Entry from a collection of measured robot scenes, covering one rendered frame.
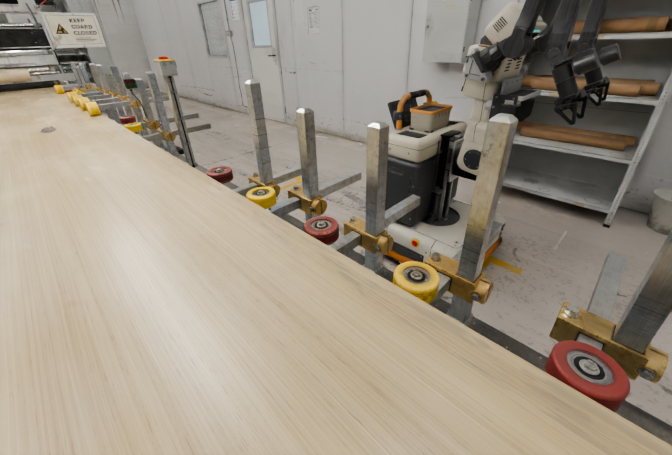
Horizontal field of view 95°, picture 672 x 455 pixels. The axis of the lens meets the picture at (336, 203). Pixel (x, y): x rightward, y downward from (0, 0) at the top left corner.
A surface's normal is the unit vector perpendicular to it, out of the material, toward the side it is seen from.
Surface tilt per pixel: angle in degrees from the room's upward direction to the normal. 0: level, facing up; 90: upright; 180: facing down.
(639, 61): 90
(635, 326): 90
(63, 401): 0
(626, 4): 90
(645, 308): 90
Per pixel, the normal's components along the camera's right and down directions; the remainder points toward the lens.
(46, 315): -0.03, -0.88
